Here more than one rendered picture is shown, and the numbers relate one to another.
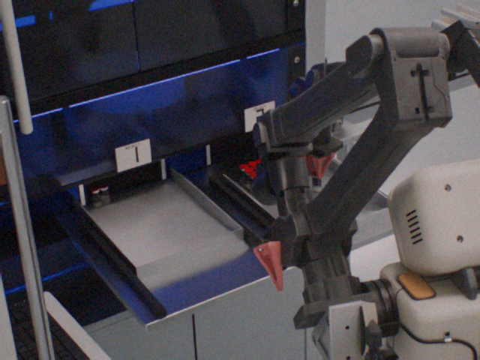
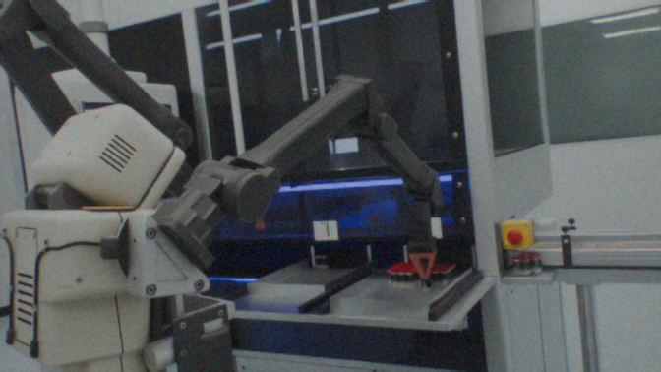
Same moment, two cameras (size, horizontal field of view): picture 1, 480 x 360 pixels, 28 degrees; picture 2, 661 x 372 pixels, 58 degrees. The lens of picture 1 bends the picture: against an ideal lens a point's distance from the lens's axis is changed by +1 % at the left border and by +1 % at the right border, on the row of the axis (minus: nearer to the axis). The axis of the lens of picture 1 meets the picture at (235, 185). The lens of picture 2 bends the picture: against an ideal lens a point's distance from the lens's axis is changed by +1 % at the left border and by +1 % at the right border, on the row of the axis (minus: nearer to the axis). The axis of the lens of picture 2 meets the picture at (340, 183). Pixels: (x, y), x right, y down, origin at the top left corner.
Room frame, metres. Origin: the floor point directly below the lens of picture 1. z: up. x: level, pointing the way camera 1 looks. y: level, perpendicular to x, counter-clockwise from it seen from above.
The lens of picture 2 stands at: (0.97, -1.40, 1.29)
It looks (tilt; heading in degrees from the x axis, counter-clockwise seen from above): 4 degrees down; 58
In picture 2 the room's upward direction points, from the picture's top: 6 degrees counter-clockwise
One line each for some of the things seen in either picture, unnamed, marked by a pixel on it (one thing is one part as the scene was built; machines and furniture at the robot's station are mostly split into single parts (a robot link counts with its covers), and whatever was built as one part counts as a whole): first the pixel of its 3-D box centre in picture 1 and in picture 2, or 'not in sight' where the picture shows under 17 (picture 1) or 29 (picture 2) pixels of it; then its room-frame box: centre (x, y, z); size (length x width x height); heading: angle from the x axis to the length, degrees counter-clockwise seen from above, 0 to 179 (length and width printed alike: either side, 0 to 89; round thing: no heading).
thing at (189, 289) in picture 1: (235, 219); (355, 291); (1.85, 0.00, 0.87); 0.70 x 0.48 x 0.02; 120
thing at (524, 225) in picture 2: not in sight; (517, 233); (2.22, -0.27, 0.99); 0.08 x 0.07 x 0.07; 30
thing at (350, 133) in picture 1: (331, 130); (530, 275); (2.26, -0.26, 0.87); 0.14 x 0.13 x 0.02; 30
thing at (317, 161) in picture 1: (316, 159); (423, 260); (1.94, -0.19, 0.96); 0.07 x 0.07 x 0.09; 44
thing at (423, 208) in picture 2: not in sight; (419, 210); (1.94, -0.20, 1.10); 0.07 x 0.06 x 0.07; 24
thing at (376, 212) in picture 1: (307, 195); (404, 287); (1.89, -0.17, 0.90); 0.34 x 0.26 x 0.04; 29
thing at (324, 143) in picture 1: (318, 133); (421, 233); (1.94, -0.20, 1.04); 0.10 x 0.07 x 0.07; 44
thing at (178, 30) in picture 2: not in sight; (143, 105); (1.55, 0.87, 1.50); 0.49 x 0.01 x 0.59; 120
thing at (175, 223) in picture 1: (155, 218); (315, 276); (1.82, 0.18, 0.90); 0.34 x 0.26 x 0.04; 30
